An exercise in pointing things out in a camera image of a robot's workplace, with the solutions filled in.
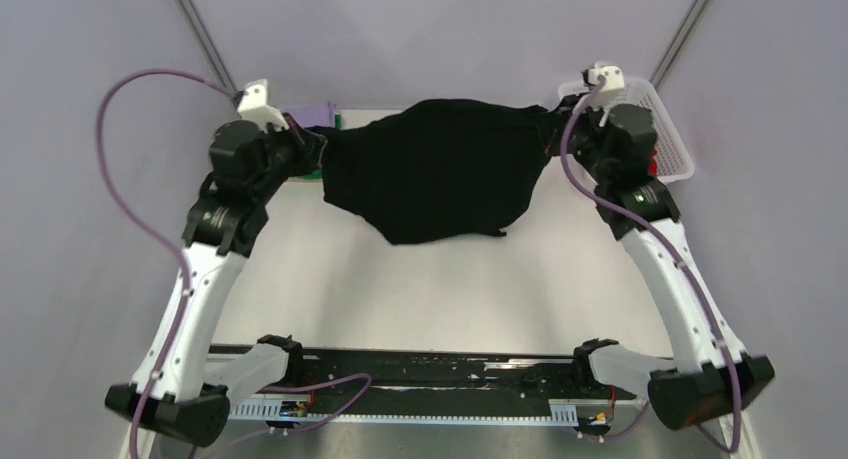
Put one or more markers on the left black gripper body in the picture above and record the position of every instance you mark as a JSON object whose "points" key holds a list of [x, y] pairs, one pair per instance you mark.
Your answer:
{"points": [[287, 153]]}

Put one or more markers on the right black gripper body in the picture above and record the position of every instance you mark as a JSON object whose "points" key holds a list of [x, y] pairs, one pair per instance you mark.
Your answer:
{"points": [[584, 130]]}

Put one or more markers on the black t shirt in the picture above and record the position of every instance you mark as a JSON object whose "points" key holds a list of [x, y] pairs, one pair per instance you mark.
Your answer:
{"points": [[442, 168]]}

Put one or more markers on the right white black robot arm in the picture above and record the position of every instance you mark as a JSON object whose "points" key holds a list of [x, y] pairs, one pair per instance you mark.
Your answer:
{"points": [[710, 373]]}

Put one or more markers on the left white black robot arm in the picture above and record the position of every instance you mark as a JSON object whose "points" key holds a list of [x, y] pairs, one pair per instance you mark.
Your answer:
{"points": [[172, 393]]}

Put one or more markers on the red t shirt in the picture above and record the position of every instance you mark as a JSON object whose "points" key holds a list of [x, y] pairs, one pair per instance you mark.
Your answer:
{"points": [[653, 168]]}

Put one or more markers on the white plastic basket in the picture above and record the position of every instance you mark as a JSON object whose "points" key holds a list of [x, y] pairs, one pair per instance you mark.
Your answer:
{"points": [[672, 158]]}

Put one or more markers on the folded green t shirt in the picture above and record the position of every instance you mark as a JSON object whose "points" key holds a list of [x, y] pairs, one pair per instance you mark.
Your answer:
{"points": [[315, 139]]}

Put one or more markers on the folded purple t shirt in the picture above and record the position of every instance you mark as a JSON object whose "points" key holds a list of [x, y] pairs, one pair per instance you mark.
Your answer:
{"points": [[321, 114]]}

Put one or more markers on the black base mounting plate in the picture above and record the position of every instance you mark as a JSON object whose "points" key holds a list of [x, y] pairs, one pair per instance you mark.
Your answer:
{"points": [[447, 383]]}

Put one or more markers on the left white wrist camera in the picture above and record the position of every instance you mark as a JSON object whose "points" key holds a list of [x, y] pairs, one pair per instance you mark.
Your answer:
{"points": [[254, 106]]}

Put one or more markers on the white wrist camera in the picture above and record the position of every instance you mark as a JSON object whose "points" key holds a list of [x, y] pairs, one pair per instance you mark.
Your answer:
{"points": [[254, 106], [605, 82]]}

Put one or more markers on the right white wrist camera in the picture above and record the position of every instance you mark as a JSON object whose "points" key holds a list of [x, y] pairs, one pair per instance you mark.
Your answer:
{"points": [[605, 82]]}

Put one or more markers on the white slotted cable duct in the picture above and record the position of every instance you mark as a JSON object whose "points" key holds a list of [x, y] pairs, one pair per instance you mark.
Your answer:
{"points": [[559, 415]]}

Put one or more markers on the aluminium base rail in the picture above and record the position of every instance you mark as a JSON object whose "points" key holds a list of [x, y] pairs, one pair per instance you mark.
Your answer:
{"points": [[618, 431]]}

